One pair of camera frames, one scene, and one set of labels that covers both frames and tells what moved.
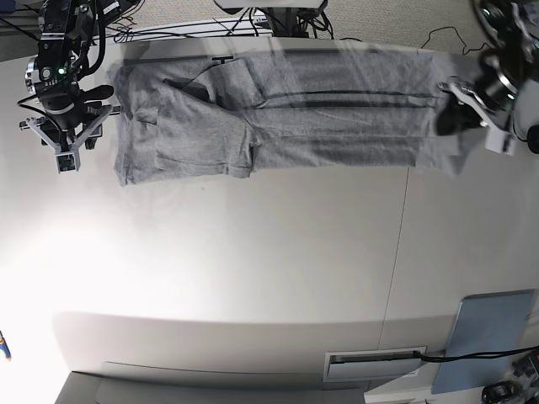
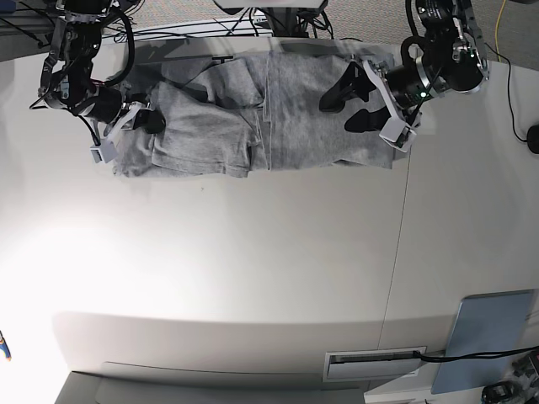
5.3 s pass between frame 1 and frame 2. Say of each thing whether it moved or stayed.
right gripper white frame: moved
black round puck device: stayed
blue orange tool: stayed
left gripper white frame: moved
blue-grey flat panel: stayed
